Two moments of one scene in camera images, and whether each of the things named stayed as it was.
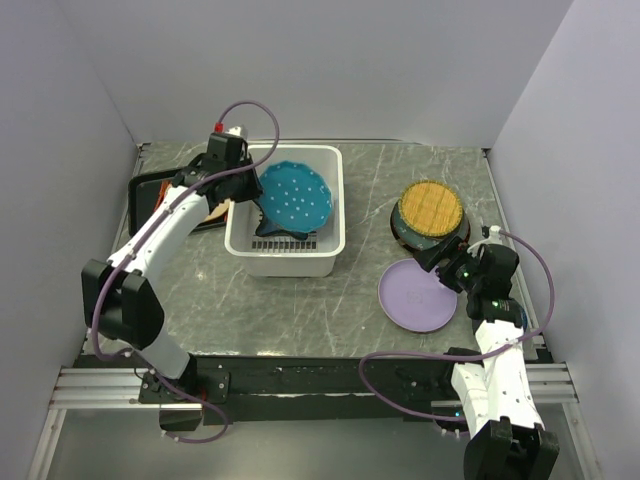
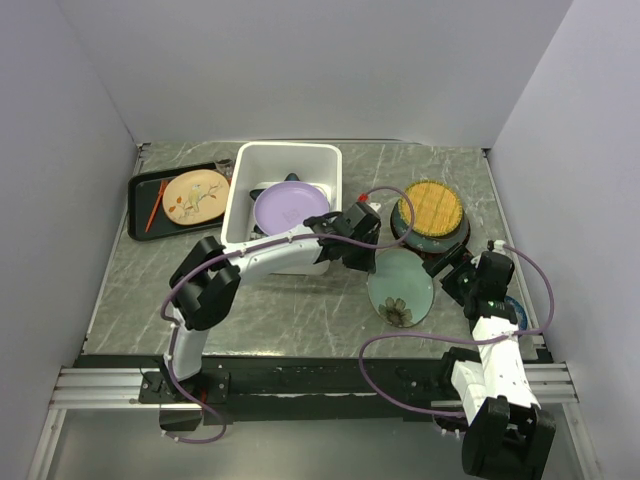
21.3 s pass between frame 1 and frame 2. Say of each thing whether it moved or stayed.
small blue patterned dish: stayed
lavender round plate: moved
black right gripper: stayed
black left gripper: moved
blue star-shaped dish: moved
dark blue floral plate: stayed
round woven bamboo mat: stayed
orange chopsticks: stayed
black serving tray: stayed
